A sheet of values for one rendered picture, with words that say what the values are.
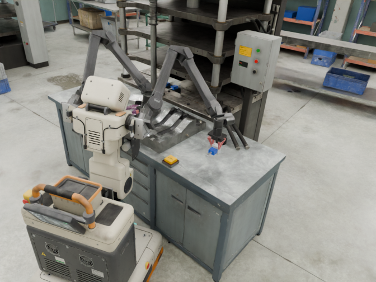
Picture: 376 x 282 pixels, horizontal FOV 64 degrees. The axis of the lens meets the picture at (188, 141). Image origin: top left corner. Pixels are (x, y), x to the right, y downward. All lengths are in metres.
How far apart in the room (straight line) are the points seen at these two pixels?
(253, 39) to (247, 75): 0.28
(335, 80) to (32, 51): 5.13
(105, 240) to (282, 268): 1.46
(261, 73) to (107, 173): 1.34
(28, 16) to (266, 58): 4.59
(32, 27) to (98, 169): 4.57
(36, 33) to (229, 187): 5.03
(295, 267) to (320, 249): 0.32
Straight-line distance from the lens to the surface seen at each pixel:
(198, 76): 1.82
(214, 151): 1.86
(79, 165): 3.19
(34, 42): 6.22
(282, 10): 3.11
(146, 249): 2.15
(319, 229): 2.96
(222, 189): 1.81
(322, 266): 2.70
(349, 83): 5.37
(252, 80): 2.46
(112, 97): 1.59
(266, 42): 2.35
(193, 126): 2.24
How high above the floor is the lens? 1.97
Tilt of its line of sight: 32 degrees down
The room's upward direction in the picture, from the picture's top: 4 degrees clockwise
